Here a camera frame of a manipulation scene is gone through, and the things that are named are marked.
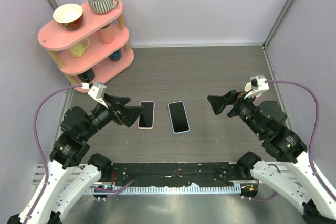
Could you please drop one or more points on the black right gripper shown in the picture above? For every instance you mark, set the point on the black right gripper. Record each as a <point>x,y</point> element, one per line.
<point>218,103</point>

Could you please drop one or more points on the yellow mug on shelf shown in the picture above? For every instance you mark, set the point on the yellow mug on shelf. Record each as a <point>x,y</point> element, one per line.
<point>79,49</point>

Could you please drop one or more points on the black phone gold edge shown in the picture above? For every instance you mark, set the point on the black phone gold edge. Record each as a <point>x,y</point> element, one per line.
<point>178,116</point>

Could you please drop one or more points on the white slotted cable duct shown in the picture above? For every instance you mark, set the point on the white slotted cable duct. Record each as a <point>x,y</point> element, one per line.
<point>190,190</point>

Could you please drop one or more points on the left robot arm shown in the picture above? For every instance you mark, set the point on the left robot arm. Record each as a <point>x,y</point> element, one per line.
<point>51,201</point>

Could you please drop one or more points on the pink phone case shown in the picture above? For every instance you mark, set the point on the pink phone case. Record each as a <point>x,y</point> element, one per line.
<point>145,128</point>

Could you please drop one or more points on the pink three-tier shelf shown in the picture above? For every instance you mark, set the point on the pink three-tier shelf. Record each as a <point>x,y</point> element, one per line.
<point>101,44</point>

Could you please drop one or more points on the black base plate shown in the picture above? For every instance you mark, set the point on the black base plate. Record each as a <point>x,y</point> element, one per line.
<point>210,174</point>

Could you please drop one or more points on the pink mug on table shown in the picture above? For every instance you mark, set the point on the pink mug on table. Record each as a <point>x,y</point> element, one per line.
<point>251,92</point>

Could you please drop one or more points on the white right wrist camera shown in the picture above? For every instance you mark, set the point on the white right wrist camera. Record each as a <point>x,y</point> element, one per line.
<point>259,83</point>

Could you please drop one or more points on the black cup on shelf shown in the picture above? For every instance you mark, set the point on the black cup on shelf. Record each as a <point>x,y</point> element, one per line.
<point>87,76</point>

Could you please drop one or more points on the grey striped mug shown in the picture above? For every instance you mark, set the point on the grey striped mug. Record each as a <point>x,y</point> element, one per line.
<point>102,6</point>

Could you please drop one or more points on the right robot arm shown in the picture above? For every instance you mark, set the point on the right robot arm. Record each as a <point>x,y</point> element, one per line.
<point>267,122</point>

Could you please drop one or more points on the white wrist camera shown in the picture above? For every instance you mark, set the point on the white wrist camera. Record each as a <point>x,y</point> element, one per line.
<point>259,83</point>
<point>96,91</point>

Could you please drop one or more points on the light blue phone case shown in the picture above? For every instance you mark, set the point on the light blue phone case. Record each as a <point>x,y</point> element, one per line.
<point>181,132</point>

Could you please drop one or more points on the blue cup on shelf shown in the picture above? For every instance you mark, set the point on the blue cup on shelf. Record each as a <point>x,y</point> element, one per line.
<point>116,56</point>

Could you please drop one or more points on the red white bowl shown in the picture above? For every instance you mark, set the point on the red white bowl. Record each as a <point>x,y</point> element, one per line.
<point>69,16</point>

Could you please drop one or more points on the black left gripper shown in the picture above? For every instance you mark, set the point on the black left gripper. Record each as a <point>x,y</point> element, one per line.
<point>128,114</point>

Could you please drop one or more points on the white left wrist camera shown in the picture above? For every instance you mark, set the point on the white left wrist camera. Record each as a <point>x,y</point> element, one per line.
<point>96,91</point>

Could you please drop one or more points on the pink cup on shelf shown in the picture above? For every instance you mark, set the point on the pink cup on shelf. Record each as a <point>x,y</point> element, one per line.
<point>106,34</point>

